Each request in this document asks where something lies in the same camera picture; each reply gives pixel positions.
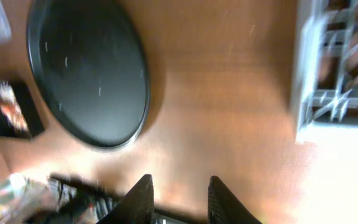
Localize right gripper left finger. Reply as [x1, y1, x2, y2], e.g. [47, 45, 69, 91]
[98, 174, 154, 224]

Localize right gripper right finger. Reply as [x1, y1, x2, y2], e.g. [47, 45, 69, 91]
[208, 175, 261, 224]

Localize rice and food leftovers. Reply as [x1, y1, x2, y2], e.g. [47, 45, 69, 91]
[0, 81, 29, 131]

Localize round black serving tray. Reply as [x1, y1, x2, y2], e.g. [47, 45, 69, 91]
[26, 0, 150, 149]

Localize grey dishwasher rack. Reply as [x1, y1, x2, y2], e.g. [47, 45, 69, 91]
[291, 0, 358, 143]

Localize black rectangular tray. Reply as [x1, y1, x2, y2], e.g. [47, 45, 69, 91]
[0, 82, 45, 139]

